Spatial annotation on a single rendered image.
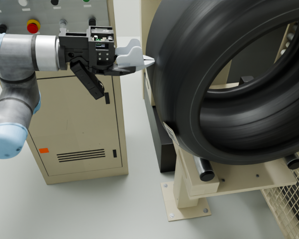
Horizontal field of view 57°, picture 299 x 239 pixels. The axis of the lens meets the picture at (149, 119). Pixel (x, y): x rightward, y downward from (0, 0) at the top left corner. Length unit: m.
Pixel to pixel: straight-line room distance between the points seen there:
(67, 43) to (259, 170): 0.74
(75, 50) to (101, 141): 1.07
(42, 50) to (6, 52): 0.07
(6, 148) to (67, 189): 1.38
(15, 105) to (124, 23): 2.85
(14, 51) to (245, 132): 0.73
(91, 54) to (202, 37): 0.23
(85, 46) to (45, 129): 1.02
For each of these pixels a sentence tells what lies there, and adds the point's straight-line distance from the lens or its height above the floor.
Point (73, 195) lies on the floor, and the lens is 1.91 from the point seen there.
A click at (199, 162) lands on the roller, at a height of 0.92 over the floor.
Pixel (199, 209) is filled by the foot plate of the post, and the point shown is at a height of 0.01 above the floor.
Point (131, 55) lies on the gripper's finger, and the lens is 0.63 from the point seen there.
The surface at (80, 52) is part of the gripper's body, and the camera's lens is 0.63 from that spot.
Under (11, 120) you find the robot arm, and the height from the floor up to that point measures 1.22.
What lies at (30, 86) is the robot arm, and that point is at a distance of 0.68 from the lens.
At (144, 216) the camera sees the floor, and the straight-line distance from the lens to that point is 1.78.
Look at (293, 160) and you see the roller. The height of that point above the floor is 0.92.
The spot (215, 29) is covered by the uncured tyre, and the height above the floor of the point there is 1.36.
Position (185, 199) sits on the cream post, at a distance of 1.72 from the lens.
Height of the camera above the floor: 1.59
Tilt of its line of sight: 44 degrees down
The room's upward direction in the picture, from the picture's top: straight up
